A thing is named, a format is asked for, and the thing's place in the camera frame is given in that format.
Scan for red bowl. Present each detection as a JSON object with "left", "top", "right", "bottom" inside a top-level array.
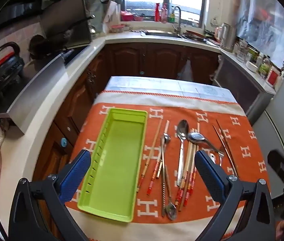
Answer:
[{"left": 120, "top": 10, "right": 135, "bottom": 22}]

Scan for bundle of wooden chopsticks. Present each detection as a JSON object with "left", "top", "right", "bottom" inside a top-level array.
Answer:
[{"left": 178, "top": 144, "right": 195, "bottom": 211}]

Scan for red and white canister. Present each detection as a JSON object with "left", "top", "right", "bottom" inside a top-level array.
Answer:
[{"left": 266, "top": 66, "right": 283, "bottom": 87}]

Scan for black stove with pans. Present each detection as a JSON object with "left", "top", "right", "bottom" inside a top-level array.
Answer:
[{"left": 40, "top": 0, "right": 93, "bottom": 49}]

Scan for wall poster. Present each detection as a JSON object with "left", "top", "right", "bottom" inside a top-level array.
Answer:
[{"left": 237, "top": 0, "right": 284, "bottom": 68}]

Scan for steel electric kettle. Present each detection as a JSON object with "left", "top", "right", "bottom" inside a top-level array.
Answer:
[{"left": 214, "top": 22, "right": 238, "bottom": 52}]

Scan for black electric pressure cooker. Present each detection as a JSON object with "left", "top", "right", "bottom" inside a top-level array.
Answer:
[{"left": 0, "top": 42, "right": 24, "bottom": 106}]

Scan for pink bottle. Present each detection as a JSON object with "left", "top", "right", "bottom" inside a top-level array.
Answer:
[{"left": 161, "top": 4, "right": 169, "bottom": 23}]

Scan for green-label bottle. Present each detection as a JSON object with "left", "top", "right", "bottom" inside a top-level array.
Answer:
[{"left": 258, "top": 56, "right": 271, "bottom": 79}]

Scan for large steel spoon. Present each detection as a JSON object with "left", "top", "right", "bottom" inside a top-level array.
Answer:
[{"left": 176, "top": 119, "right": 189, "bottom": 187}]

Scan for red dish stack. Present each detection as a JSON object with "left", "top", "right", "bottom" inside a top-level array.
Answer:
[{"left": 184, "top": 30, "right": 206, "bottom": 39}]

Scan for glass jar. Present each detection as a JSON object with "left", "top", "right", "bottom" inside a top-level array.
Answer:
[{"left": 233, "top": 39, "right": 249, "bottom": 63}]

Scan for black wok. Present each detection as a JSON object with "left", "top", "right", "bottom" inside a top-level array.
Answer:
[{"left": 29, "top": 34, "right": 65, "bottom": 56}]

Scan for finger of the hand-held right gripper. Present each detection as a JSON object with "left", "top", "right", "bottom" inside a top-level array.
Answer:
[{"left": 267, "top": 150, "right": 284, "bottom": 181}]

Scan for red-lidded food container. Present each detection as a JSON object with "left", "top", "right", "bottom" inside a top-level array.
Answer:
[{"left": 109, "top": 24, "right": 130, "bottom": 34}]

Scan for orange printed blanket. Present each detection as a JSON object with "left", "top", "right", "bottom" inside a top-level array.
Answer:
[{"left": 64, "top": 90, "right": 273, "bottom": 241}]

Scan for green plastic utensil tray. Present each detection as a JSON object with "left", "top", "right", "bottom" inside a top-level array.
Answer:
[{"left": 77, "top": 107, "right": 149, "bottom": 223}]

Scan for steel kitchen faucet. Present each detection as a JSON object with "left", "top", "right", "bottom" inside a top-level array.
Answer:
[{"left": 172, "top": 6, "right": 182, "bottom": 34}]

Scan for dark-banded bamboo chopstick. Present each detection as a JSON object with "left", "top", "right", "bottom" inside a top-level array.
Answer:
[{"left": 137, "top": 119, "right": 163, "bottom": 192}]

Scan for hanging plastic bag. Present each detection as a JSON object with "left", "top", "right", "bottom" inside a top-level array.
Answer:
[{"left": 177, "top": 60, "right": 194, "bottom": 82}]

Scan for person's right hand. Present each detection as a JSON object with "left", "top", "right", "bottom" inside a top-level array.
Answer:
[{"left": 275, "top": 220, "right": 284, "bottom": 241}]

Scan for black gas stove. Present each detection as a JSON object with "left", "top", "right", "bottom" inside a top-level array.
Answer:
[{"left": 62, "top": 46, "right": 87, "bottom": 66}]

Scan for pale cutting board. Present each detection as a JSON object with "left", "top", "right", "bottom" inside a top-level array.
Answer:
[{"left": 103, "top": 0, "right": 121, "bottom": 33}]

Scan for steel kitchen sink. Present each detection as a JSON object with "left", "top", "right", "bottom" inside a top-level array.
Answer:
[{"left": 140, "top": 30, "right": 184, "bottom": 39}]

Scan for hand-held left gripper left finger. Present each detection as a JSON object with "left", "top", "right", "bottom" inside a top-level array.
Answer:
[{"left": 8, "top": 149, "right": 92, "bottom": 241}]

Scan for steel chopstick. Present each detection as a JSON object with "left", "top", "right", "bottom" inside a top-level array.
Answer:
[
  {"left": 216, "top": 119, "right": 236, "bottom": 163},
  {"left": 212, "top": 125, "right": 239, "bottom": 179}
]

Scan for pale patterned tablecloth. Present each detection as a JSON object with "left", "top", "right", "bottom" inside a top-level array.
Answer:
[{"left": 104, "top": 76, "right": 238, "bottom": 103}]

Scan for white kitchen countertop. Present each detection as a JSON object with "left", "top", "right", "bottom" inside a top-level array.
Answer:
[{"left": 0, "top": 31, "right": 276, "bottom": 206}]

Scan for stainless steel stove shield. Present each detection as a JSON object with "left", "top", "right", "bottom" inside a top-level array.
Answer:
[{"left": 7, "top": 53, "right": 68, "bottom": 135}]

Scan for steel soup spoon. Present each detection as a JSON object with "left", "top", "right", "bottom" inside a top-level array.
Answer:
[{"left": 187, "top": 132, "right": 225, "bottom": 159}]

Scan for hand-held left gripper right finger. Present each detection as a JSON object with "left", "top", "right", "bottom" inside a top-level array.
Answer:
[{"left": 194, "top": 150, "right": 276, "bottom": 241}]

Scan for grey steel cabinet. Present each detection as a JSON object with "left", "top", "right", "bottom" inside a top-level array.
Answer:
[{"left": 213, "top": 54, "right": 276, "bottom": 121}]

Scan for white bowl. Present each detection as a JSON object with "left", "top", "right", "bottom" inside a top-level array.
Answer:
[{"left": 246, "top": 60, "right": 259, "bottom": 72}]

